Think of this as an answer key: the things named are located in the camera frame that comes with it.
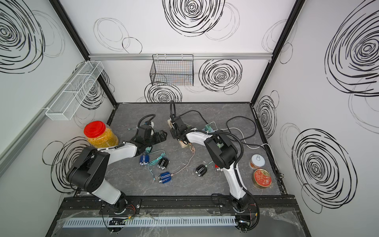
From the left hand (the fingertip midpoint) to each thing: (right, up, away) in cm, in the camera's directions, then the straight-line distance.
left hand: (162, 134), depth 94 cm
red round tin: (+58, -22, -15) cm, 63 cm away
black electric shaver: (+2, -16, -9) cm, 18 cm away
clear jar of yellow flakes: (-32, +1, -13) cm, 34 cm away
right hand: (+9, +4, +5) cm, 11 cm away
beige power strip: (+15, -7, -1) cm, 16 cm away
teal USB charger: (+30, +4, +2) cm, 30 cm away
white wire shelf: (-44, +17, -22) cm, 52 cm away
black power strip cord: (+54, -4, +4) cm, 54 cm away
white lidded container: (+57, -14, -10) cm, 60 cm away
